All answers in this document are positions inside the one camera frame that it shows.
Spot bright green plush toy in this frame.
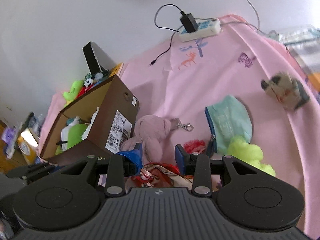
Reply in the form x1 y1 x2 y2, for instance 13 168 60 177
62 80 84 107

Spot brown cardboard box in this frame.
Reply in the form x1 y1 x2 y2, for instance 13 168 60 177
40 75 139 166

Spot white wall cable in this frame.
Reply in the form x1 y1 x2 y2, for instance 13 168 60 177
231 0 276 37

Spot black charger adapter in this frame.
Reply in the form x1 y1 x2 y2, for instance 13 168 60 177
180 11 199 33

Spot black charger cable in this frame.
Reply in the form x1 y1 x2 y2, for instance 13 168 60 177
149 4 186 67

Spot panda plush toy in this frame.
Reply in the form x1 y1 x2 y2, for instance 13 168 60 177
84 74 94 88

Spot green round plush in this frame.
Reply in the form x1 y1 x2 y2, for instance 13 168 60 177
55 124 87 155

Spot red fluffy yarn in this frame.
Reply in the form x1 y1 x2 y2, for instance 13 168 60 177
183 140 206 154

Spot white power strip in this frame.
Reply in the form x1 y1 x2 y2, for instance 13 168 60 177
178 19 221 42

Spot teal zipper pouch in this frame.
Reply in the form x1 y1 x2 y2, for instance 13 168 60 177
204 95 253 155

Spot pink plush bunny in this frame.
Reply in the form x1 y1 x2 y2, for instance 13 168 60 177
120 115 172 165

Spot red patterned silk scarf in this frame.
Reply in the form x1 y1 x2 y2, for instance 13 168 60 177
125 163 194 192

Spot neon yellow fluffy yarn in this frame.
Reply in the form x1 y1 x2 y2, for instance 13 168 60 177
227 135 276 177

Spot pink patterned tablecloth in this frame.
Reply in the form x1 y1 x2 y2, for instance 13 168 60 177
41 15 319 238

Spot yellow book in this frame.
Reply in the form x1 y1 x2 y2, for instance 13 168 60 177
109 62 124 77

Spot black stand panel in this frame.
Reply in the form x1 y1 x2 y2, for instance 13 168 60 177
82 42 109 75

